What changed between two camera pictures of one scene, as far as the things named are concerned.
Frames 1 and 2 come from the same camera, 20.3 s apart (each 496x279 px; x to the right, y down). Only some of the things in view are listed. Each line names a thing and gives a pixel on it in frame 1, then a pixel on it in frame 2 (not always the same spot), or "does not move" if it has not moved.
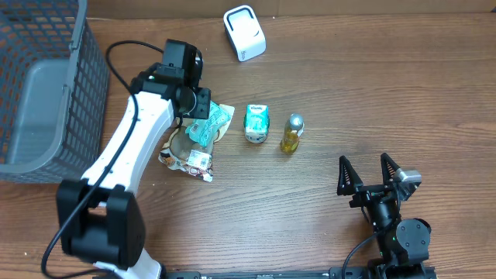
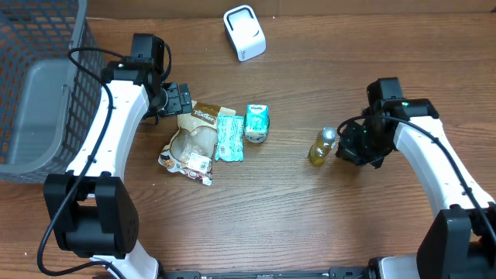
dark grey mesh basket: x=54 y=91 does not move
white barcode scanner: x=244 y=32 does not move
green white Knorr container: x=256 y=122 does not move
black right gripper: x=348 y=185 -> x=347 y=148
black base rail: x=334 y=273 does not move
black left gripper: x=200 y=106 -> x=173 y=105
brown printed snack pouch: x=184 y=153 does not move
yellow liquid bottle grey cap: x=291 y=134 -> x=324 y=142
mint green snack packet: x=203 y=130 -> x=230 y=138
